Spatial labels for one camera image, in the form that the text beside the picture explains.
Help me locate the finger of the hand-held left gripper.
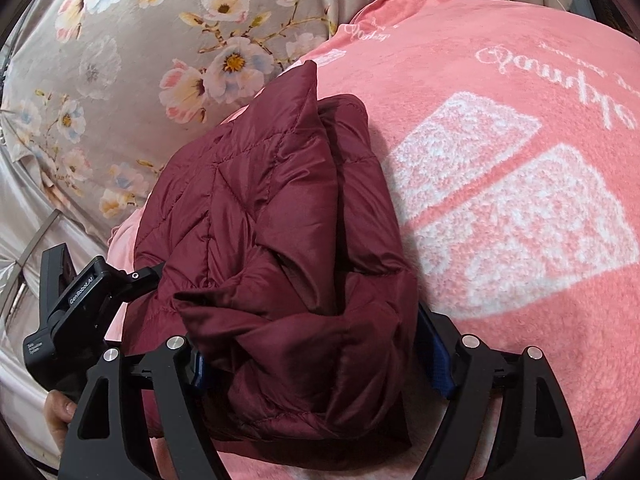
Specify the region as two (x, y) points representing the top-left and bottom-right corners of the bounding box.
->
(120, 260), (166, 306)

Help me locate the pink printed fleece blanket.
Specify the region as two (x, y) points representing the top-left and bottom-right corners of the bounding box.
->
(107, 0), (640, 480)

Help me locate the maroon quilted puffer jacket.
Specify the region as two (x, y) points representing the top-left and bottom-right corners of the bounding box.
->
(123, 60), (420, 455)

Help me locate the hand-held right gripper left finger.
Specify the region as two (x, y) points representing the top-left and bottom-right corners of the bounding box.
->
(58, 335), (224, 480)

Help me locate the person's left hand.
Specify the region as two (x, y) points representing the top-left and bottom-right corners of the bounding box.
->
(43, 390), (79, 442)

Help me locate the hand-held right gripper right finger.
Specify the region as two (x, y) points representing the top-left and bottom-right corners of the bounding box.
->
(414, 304), (587, 480)

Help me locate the grey floral bed sheet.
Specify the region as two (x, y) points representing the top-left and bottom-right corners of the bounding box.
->
(0, 0), (576, 466)

